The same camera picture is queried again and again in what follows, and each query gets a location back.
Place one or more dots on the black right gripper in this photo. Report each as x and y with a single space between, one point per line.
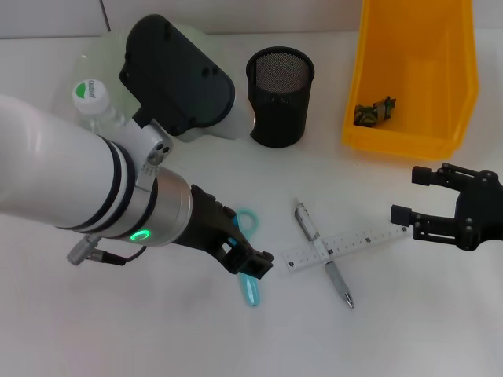
483 212

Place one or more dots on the silver ballpoint pen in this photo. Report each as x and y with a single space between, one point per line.
310 231

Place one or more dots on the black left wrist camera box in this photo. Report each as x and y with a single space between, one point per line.
177 78

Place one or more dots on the green plastic wrapper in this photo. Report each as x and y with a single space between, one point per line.
371 114

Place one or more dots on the transparent plastic ruler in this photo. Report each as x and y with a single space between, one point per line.
353 242

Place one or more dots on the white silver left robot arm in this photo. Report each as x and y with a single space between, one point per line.
51 169

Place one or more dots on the yellow plastic bin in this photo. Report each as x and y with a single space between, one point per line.
416 70

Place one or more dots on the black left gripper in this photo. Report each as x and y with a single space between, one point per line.
208 224

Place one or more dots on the blue scissors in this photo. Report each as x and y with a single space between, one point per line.
249 292

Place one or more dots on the green label water bottle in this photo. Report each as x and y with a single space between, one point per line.
90 94

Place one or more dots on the black mesh pen holder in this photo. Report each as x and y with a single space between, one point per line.
283 114

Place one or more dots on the green glass fruit plate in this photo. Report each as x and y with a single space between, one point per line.
106 59

